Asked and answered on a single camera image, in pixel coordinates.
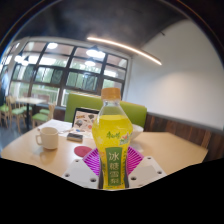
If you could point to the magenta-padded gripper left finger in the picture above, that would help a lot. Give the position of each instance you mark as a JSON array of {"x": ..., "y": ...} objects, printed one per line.
[{"x": 80, "y": 173}]

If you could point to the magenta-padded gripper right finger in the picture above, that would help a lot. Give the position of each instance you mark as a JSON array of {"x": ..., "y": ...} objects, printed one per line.
[{"x": 146, "y": 171}]

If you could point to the yellow drink bottle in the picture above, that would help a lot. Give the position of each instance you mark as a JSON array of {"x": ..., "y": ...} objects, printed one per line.
[{"x": 112, "y": 136}]

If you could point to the flat round red coaster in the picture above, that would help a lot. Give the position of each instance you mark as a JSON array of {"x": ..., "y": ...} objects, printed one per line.
[{"x": 81, "y": 151}]

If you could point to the small dark box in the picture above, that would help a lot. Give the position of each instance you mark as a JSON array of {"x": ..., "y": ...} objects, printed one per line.
[{"x": 75, "y": 137}]

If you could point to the white bowl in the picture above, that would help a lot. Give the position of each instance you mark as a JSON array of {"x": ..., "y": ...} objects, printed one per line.
[{"x": 137, "y": 131}]

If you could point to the white mug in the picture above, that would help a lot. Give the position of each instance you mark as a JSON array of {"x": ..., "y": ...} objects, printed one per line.
[{"x": 50, "y": 137}]

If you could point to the white paper sheet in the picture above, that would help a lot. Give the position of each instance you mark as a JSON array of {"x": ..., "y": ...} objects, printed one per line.
[{"x": 55, "y": 125}]

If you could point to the group of green-seated wooden chairs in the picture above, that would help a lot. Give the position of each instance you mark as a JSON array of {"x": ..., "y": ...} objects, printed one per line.
[{"x": 40, "y": 116}]

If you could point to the green booth bench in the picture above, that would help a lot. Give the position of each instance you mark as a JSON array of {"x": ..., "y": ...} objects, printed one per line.
[{"x": 83, "y": 101}]

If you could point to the wooden dining table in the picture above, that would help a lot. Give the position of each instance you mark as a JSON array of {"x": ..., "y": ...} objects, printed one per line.
[{"x": 30, "y": 100}]

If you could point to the curved linear ceiling light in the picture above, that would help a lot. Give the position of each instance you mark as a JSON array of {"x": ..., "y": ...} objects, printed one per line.
[{"x": 126, "y": 49}]

